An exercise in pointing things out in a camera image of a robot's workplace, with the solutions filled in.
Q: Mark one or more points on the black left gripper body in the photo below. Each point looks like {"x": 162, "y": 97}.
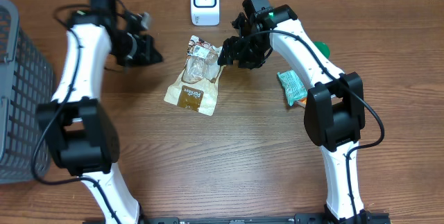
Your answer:
{"x": 144, "y": 48}

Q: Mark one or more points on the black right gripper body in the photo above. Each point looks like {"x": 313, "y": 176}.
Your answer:
{"x": 252, "y": 53}

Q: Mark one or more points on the teal tissue packet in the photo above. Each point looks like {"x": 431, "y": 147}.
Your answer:
{"x": 293, "y": 87}

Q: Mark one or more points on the beige brown snack pouch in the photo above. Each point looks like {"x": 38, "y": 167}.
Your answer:
{"x": 196, "y": 88}

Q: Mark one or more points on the green lid seasoning jar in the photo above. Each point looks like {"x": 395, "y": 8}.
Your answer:
{"x": 323, "y": 48}

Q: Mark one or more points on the orange white snack packet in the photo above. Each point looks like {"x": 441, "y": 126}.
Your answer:
{"x": 302, "y": 102}

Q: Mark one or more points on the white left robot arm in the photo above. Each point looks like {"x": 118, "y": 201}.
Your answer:
{"x": 79, "y": 134}

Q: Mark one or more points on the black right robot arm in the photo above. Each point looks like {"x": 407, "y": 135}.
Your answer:
{"x": 334, "y": 115}

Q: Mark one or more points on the white barcode scanner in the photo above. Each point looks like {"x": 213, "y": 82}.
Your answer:
{"x": 205, "y": 12}

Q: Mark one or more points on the dark grey mesh basket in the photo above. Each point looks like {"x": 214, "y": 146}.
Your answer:
{"x": 26, "y": 81}

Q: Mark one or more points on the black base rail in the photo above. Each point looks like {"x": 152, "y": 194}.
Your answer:
{"x": 225, "y": 220}

